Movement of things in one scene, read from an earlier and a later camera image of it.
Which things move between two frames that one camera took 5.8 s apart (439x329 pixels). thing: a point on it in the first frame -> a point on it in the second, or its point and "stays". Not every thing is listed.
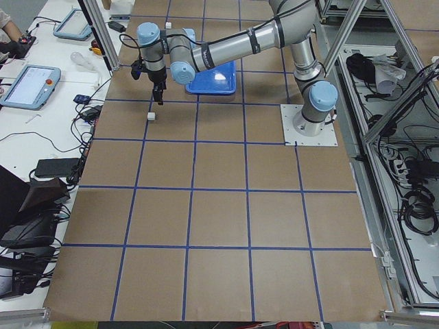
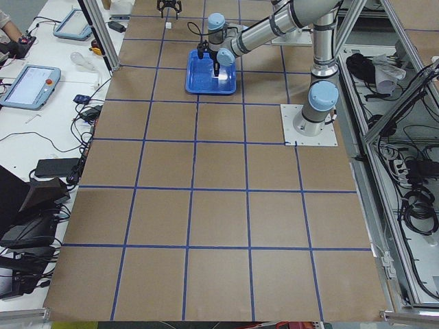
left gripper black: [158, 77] -> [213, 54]
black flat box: [56, 167] stays
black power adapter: [116, 27] stays
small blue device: [81, 99] stays
